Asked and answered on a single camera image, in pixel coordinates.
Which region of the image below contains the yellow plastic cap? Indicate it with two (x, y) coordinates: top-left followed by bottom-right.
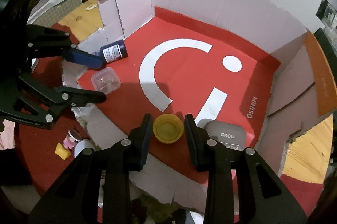
(153, 114), (184, 144)

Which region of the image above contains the dark blue bottle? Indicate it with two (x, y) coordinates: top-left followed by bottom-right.
(91, 39), (128, 65)

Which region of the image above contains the pink and yellow toy figure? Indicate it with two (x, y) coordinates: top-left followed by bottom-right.
(55, 129), (82, 160)

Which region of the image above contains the grey earbuds case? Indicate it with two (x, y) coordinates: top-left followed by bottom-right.
(197, 119), (246, 151)

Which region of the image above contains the clear plastic container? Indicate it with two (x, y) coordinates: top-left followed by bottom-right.
(91, 67), (121, 95)

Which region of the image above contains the white round lid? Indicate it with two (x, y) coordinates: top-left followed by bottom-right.
(74, 139), (96, 158)

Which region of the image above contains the red woven mat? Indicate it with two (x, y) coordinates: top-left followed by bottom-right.
(14, 22), (326, 223)

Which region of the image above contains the red and white cardboard box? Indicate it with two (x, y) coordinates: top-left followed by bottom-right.
(62, 0), (337, 208)

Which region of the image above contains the wooden table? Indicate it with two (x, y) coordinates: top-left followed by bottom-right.
(58, 0), (333, 184)

